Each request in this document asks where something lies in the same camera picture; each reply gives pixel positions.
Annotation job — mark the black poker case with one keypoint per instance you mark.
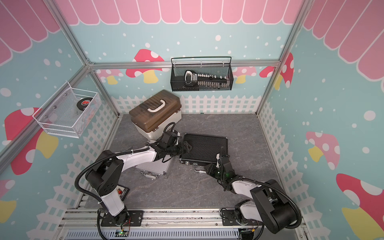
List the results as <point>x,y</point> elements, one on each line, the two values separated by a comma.
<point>205,149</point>

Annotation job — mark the black wire wall basket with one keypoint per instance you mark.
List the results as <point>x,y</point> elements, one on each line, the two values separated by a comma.
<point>219,66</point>

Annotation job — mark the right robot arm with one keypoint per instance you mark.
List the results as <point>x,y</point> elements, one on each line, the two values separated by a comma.
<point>267,205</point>

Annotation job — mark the black tape roll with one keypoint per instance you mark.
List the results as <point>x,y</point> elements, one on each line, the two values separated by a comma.
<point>83,103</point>

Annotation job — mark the white wire wall basket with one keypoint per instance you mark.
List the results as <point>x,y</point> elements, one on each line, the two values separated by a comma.
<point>59,116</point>

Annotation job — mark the white box brown lid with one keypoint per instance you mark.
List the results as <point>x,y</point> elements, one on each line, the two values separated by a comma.
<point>153,115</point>

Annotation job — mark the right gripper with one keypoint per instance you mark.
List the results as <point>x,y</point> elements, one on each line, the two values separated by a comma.
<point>210,170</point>

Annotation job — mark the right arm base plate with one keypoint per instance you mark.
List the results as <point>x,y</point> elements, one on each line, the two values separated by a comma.
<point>233,217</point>

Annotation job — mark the small green circuit board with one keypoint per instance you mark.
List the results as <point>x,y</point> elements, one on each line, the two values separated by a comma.
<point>122,233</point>

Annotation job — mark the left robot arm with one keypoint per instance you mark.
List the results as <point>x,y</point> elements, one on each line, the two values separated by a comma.
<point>100,179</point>

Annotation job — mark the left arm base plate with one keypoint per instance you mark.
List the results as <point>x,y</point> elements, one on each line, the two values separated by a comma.
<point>125,218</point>

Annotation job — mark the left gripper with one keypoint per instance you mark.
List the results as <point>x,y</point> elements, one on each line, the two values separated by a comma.
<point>186,143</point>

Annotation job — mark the silver aluminium poker case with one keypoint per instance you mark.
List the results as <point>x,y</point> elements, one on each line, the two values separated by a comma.
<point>157,169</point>

